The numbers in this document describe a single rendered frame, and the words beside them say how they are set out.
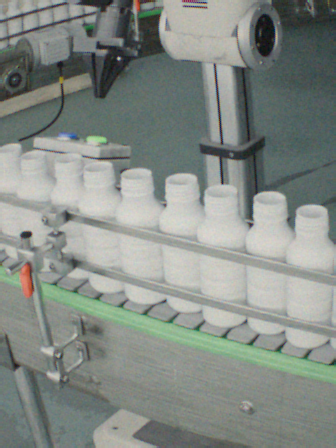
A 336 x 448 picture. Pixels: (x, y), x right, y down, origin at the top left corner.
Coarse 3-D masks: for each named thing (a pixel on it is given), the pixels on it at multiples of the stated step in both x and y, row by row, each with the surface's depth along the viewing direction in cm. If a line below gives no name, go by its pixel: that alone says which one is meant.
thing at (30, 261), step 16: (48, 208) 108; (64, 208) 108; (48, 224) 108; (64, 224) 108; (32, 240) 104; (48, 240) 108; (64, 240) 109; (32, 256) 104; (64, 256) 111; (16, 272) 103; (32, 272) 105; (64, 272) 110; (32, 288) 106; (80, 320) 112; (48, 336) 110; (48, 352) 110; (80, 352) 115; (64, 368) 112; (64, 384) 113
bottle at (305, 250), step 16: (304, 208) 91; (320, 208) 91; (304, 224) 89; (320, 224) 89; (304, 240) 90; (320, 240) 90; (288, 256) 92; (304, 256) 90; (320, 256) 90; (288, 288) 93; (304, 288) 91; (320, 288) 91; (288, 304) 94; (304, 304) 92; (320, 304) 92; (320, 320) 93; (288, 336) 96; (304, 336) 94; (320, 336) 94
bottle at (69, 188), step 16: (64, 160) 111; (80, 160) 109; (64, 176) 109; (80, 176) 110; (64, 192) 110; (80, 192) 110; (80, 224) 111; (80, 240) 112; (80, 256) 113; (80, 272) 114
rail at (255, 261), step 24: (72, 216) 107; (0, 240) 119; (168, 240) 99; (96, 264) 109; (264, 264) 93; (288, 264) 91; (144, 288) 105; (168, 288) 103; (240, 312) 98; (264, 312) 95
